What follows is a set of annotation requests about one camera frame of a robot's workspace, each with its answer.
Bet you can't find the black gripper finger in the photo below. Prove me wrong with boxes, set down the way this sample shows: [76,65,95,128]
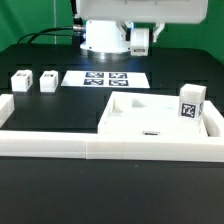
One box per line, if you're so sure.
[125,21,133,41]
[153,23,165,43]

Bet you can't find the white square tabletop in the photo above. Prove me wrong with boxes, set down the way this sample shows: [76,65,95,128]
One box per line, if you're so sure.
[98,91,208,137]

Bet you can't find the white sheet with AprilTags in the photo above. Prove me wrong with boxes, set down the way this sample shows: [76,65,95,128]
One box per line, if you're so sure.
[61,71,150,89]

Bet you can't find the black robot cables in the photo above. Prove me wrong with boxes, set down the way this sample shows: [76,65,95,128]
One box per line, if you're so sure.
[17,0,88,44]

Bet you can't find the white U-shaped obstacle wall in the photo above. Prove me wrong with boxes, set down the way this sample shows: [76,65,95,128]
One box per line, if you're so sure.
[0,94,224,162]

